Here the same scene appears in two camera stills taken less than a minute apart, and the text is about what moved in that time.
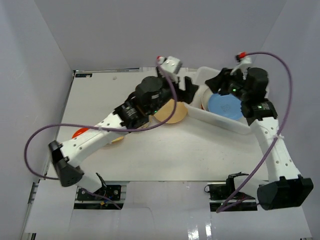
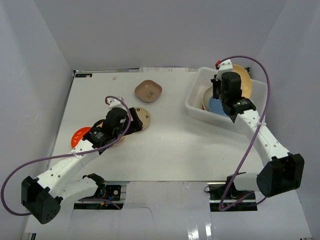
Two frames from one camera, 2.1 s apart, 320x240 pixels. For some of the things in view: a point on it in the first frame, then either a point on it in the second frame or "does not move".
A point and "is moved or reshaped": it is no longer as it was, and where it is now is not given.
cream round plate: [205, 98] does not move
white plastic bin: [194, 110] does not move
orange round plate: [79, 131] does not move
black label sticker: [83, 75] does not move
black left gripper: [180, 88] to [136, 117]
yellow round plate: [179, 113] is moved or reshaped
